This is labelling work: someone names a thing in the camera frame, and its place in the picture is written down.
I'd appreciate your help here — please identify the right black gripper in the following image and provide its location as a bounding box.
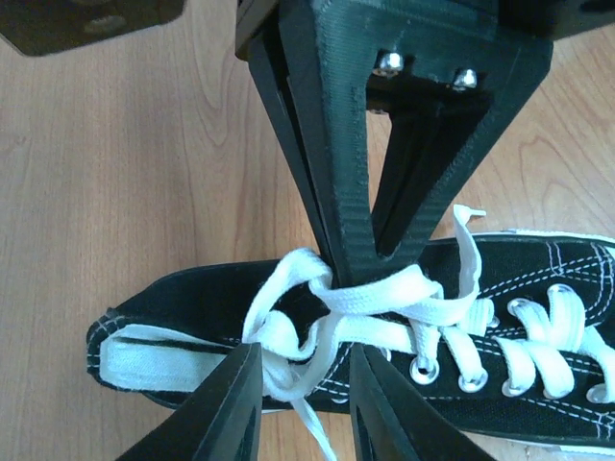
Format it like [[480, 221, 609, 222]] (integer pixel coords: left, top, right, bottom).
[[234, 0, 615, 42]]

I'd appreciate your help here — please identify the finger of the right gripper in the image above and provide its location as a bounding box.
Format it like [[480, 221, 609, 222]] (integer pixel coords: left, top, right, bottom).
[[310, 1, 553, 286], [235, 0, 332, 263]]

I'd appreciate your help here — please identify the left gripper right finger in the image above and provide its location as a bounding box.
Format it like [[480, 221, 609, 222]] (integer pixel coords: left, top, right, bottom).
[[350, 346, 492, 461]]

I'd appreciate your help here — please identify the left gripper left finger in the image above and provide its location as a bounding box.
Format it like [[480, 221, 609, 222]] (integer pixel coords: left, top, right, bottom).
[[119, 343, 263, 461]]

